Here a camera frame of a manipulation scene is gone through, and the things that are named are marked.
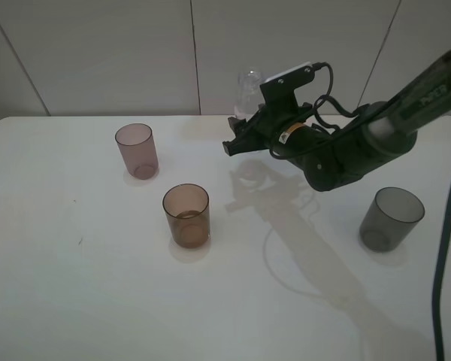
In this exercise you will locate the grey translucent plastic cup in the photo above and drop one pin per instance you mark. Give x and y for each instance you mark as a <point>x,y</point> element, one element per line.
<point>392,215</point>

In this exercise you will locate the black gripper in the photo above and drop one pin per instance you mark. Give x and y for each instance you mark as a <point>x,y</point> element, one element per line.
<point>283,132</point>

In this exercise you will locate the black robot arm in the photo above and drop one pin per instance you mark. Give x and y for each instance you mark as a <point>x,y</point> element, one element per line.
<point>334,147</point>

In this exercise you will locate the brown translucent plastic cup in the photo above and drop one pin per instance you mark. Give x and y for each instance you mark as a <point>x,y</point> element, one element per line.
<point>186,208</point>

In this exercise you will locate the clear plastic water bottle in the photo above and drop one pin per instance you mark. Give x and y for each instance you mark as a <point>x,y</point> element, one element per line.
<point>248,95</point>

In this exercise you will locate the pink translucent plastic cup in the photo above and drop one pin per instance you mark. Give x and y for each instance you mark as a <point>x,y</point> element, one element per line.
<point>137,147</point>

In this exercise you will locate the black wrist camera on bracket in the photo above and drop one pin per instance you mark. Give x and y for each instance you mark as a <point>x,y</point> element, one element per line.
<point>278,91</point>

